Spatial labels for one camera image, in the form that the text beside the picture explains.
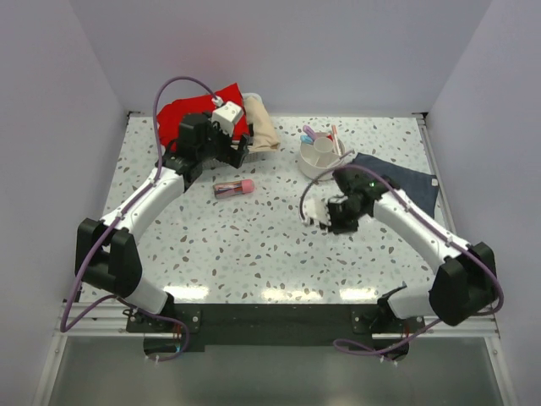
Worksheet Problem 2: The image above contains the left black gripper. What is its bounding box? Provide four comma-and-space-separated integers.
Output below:
198, 112, 249, 169

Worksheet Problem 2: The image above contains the blue white eraser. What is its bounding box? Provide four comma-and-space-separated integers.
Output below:
301, 134, 314, 144

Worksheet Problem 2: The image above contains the red cap white marker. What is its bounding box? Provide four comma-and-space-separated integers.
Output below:
333, 140, 343, 156

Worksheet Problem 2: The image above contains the pink purple correction tape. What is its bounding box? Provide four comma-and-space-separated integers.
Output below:
303, 125, 318, 140

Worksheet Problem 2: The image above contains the peach cap white marker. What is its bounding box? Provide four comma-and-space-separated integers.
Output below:
331, 124, 339, 141

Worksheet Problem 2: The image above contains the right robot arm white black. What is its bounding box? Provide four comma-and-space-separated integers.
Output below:
326, 164, 504, 332

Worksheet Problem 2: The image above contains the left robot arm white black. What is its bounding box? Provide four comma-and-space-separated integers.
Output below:
76, 102, 249, 332

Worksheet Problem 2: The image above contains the white plastic basket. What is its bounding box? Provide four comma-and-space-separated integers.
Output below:
203, 92, 263, 170

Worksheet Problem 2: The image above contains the beige folded cloth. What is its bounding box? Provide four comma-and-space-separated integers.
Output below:
242, 93, 281, 154

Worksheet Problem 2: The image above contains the clear pen case pink cap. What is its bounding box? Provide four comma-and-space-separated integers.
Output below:
213, 179, 254, 200

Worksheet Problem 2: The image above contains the white round divided organizer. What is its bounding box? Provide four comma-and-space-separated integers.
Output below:
298, 137, 339, 179

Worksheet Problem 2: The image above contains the red folded cloth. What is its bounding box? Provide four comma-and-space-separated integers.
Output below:
156, 83, 250, 145

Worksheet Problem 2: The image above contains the dark blue towel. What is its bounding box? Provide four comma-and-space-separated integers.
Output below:
352, 153, 440, 218

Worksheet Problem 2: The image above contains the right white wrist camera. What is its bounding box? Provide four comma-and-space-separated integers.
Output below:
301, 199, 331, 229

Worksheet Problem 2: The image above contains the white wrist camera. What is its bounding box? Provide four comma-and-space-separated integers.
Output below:
211, 101, 243, 131
301, 199, 331, 229

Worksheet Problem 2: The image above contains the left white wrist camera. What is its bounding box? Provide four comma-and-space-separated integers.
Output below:
211, 101, 243, 131

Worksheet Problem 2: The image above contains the aluminium frame rail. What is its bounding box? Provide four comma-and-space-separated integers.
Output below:
411, 110, 500, 339

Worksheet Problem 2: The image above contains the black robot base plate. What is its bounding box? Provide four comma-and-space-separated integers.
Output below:
123, 304, 424, 355

